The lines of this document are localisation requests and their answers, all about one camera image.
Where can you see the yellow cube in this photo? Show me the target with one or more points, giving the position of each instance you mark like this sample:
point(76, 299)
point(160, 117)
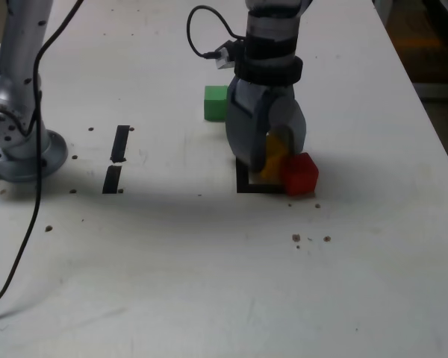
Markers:
point(272, 164)

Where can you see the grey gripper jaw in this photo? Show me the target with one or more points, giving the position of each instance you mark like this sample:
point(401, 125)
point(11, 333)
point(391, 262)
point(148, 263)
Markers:
point(289, 112)
point(244, 127)

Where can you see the green cube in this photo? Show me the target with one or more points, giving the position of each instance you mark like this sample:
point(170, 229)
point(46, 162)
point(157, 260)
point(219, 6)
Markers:
point(214, 106)

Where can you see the black tape strip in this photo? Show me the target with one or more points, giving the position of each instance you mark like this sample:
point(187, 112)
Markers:
point(120, 145)

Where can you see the small gripper camera box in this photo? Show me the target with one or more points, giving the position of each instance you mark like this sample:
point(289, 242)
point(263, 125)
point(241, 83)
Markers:
point(226, 56)

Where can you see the red cube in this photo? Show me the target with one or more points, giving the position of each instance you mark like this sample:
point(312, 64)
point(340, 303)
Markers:
point(300, 175)

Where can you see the black tape square outline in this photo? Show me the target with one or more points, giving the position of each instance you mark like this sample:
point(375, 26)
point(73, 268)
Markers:
point(242, 182)

